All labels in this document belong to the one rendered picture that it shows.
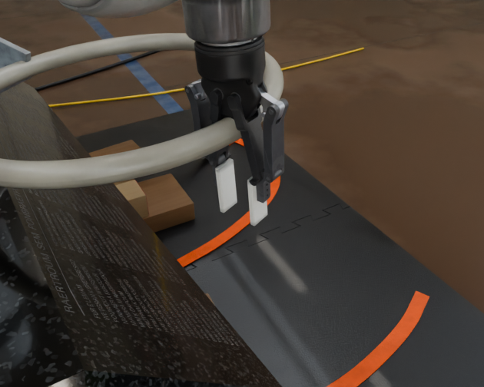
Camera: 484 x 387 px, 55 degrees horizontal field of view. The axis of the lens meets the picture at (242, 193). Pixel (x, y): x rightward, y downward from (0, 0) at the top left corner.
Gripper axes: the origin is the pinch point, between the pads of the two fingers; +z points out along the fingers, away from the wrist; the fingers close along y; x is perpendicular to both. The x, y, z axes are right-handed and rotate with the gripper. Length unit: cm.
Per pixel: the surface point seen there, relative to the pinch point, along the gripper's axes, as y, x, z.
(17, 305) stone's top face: 7.9, 27.7, 0.8
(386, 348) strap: -6, -52, 84
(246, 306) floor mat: 36, -40, 81
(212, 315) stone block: 4.2, 4.6, 22.0
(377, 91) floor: 76, -223, 83
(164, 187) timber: 95, -63, 69
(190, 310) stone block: 5.1, 7.8, 18.5
